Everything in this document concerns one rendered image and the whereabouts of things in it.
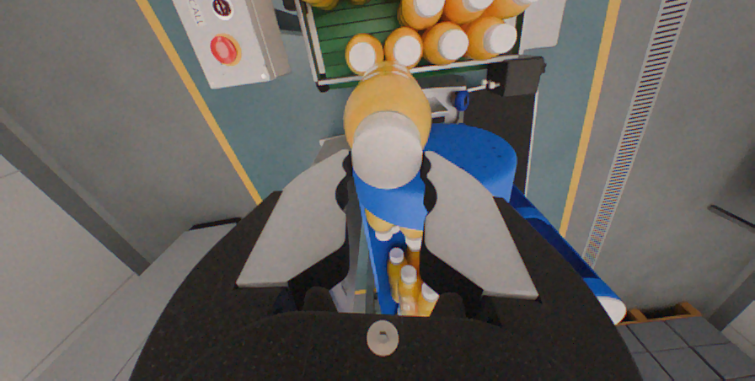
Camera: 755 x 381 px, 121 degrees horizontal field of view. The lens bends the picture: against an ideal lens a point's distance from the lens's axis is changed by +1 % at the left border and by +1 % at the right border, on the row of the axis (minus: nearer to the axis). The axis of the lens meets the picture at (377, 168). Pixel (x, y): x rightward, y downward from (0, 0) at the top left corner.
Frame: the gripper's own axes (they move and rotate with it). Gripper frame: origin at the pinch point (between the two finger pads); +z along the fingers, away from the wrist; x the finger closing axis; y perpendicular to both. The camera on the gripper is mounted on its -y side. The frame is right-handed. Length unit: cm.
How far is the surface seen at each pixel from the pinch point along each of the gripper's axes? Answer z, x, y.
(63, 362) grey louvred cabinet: 23, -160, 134
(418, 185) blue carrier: 14.3, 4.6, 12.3
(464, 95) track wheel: 38.3, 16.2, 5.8
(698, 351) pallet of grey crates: 93, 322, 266
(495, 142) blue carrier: 25.7, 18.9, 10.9
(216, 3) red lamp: 24.0, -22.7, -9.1
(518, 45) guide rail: 39.3, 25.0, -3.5
